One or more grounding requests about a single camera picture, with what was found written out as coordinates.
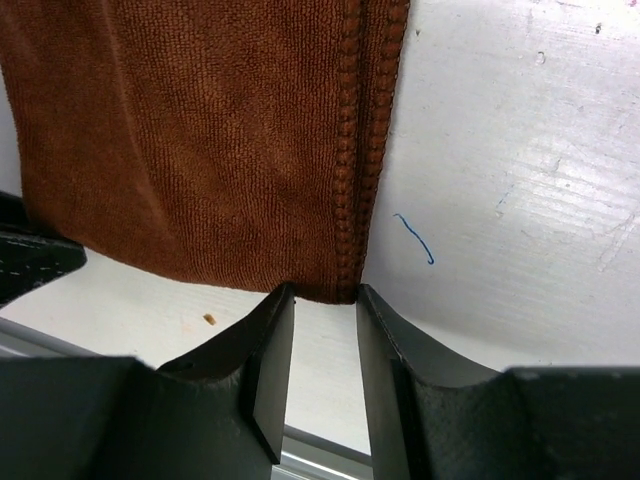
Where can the aluminium mounting rail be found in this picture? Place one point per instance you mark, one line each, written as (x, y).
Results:
(67, 413)

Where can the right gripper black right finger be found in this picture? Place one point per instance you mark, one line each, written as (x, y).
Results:
(395, 355)

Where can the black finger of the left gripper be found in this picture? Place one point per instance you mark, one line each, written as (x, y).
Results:
(29, 258)

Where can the brown microfiber towel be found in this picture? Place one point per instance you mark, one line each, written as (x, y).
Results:
(237, 144)

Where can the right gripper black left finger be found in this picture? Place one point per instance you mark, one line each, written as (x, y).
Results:
(240, 380)

